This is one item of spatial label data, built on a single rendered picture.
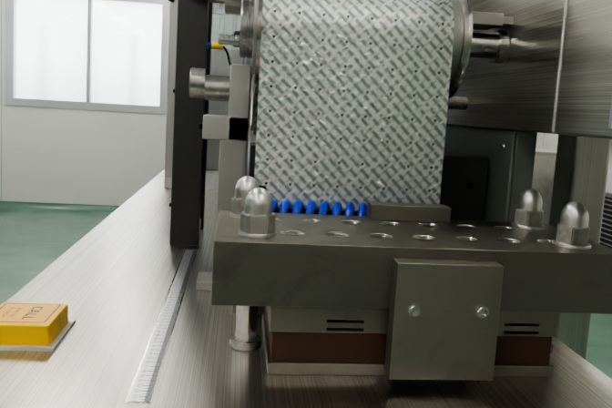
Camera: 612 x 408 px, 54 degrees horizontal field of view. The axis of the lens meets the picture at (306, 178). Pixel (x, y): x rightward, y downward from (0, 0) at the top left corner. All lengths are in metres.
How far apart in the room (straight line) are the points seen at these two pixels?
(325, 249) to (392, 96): 0.27
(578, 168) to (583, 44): 0.35
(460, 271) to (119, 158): 5.97
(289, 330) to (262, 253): 0.08
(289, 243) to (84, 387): 0.22
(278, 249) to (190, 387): 0.14
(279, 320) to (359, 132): 0.27
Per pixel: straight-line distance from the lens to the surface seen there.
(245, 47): 0.78
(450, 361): 0.60
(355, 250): 0.56
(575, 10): 0.72
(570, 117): 0.70
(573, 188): 1.01
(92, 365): 0.63
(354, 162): 0.75
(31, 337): 0.68
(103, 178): 6.49
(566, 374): 0.70
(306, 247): 0.56
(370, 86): 0.75
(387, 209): 0.70
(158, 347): 0.66
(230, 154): 0.82
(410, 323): 0.57
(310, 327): 0.59
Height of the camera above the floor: 1.15
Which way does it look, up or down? 7 degrees down
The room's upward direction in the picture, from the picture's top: 3 degrees clockwise
